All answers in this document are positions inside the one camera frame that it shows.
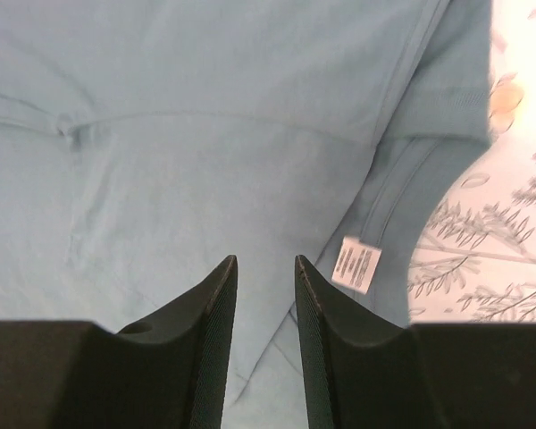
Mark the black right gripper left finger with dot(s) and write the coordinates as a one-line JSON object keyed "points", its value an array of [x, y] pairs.
{"points": [[166, 370]]}

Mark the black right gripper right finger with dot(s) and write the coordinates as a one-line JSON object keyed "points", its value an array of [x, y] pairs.
{"points": [[361, 371]]}

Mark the blue t shirt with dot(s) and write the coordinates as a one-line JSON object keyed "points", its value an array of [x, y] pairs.
{"points": [[141, 142]]}

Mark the floral table mat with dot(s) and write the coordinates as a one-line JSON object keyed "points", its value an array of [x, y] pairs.
{"points": [[476, 258]]}

